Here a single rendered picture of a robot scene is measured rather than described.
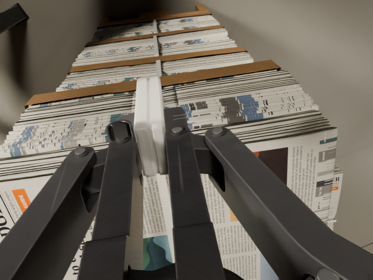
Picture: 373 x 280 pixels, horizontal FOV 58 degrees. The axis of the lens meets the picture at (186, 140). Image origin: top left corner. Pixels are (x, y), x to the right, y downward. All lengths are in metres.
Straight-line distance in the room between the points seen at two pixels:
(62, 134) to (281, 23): 1.17
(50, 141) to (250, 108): 0.24
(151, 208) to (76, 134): 0.12
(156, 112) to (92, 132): 0.24
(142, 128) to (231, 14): 1.25
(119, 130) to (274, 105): 0.29
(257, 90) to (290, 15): 1.04
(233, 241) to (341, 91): 1.33
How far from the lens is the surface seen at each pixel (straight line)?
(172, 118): 0.18
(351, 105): 1.74
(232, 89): 0.45
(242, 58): 0.68
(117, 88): 0.51
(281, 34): 1.47
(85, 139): 0.39
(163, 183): 0.35
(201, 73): 0.52
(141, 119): 0.17
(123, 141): 0.16
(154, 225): 0.39
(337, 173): 1.07
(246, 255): 0.45
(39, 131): 0.45
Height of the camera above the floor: 1.34
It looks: 59 degrees down
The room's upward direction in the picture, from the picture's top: 169 degrees clockwise
